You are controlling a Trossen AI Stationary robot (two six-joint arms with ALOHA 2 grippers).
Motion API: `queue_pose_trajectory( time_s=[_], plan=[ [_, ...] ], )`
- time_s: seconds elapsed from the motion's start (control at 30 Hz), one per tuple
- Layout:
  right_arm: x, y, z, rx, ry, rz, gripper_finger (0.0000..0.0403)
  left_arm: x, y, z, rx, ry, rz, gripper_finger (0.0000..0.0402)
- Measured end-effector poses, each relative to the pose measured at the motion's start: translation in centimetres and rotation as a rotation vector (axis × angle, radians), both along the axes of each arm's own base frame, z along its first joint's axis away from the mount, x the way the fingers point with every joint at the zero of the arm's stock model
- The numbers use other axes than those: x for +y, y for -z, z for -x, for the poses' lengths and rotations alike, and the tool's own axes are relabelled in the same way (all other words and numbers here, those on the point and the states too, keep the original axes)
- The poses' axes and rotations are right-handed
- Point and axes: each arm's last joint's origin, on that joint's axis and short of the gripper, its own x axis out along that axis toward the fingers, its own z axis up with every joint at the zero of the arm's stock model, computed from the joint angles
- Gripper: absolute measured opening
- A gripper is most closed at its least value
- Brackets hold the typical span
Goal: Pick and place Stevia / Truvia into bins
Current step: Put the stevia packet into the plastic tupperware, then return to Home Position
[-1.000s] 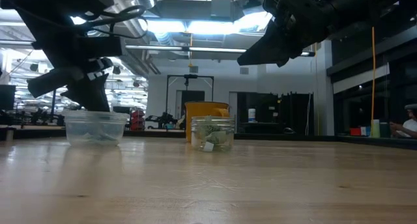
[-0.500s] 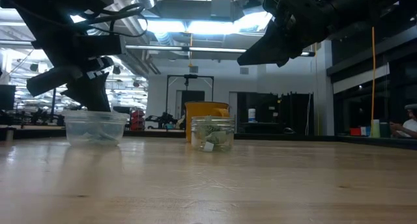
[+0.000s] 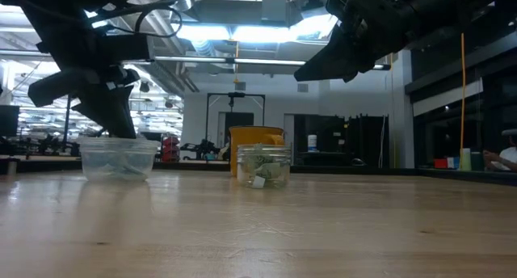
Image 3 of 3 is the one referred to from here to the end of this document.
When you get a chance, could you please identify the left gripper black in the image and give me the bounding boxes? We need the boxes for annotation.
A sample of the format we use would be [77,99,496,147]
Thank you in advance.
[22,5,141,140]

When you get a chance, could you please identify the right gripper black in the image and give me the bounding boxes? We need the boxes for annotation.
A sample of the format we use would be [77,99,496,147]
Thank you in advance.
[293,0,460,84]

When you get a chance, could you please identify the clear plastic food container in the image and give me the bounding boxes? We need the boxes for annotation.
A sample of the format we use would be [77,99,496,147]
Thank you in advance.
[79,137,162,183]

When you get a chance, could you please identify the grey ceiling unit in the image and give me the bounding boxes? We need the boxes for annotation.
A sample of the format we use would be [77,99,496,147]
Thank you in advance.
[260,0,292,23]

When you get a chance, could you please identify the dark computer monitor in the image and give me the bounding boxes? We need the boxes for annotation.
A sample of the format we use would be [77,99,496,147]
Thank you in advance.
[0,105,20,137]

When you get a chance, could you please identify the black room divider panels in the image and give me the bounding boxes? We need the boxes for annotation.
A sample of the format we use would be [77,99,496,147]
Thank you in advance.
[293,114,389,168]

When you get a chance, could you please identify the red tool cart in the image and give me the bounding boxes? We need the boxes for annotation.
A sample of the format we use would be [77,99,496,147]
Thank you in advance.
[161,134,181,162]

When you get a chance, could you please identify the overhead bar with light strips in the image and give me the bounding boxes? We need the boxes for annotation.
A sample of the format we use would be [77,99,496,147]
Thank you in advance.
[120,53,392,72]

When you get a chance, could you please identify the yellow translucent mug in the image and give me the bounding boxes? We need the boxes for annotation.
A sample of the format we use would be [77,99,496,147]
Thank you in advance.
[229,125,285,177]

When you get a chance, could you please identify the small clear glass jar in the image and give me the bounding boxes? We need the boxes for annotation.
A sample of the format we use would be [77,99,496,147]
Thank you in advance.
[236,144,292,189]

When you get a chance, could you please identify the light green cup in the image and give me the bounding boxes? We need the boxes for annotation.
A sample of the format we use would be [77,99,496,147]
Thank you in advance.
[460,147,473,172]

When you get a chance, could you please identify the person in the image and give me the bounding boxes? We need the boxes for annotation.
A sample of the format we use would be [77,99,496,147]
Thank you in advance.
[482,128,517,172]

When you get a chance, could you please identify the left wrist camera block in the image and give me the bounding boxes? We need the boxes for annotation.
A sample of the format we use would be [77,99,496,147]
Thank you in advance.
[99,34,151,64]

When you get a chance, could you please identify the thin yellow hanging cord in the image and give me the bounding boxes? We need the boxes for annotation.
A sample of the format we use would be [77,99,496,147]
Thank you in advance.
[233,41,240,84]

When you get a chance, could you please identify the black aluminium table frame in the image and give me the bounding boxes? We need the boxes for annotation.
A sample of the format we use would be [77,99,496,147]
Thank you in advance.
[0,156,517,187]

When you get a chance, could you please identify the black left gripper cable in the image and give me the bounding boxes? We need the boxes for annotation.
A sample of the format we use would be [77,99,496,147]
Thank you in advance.
[86,1,183,40]

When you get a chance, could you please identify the long yellow cable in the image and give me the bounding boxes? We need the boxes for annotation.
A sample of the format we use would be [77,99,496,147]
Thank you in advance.
[459,32,468,160]

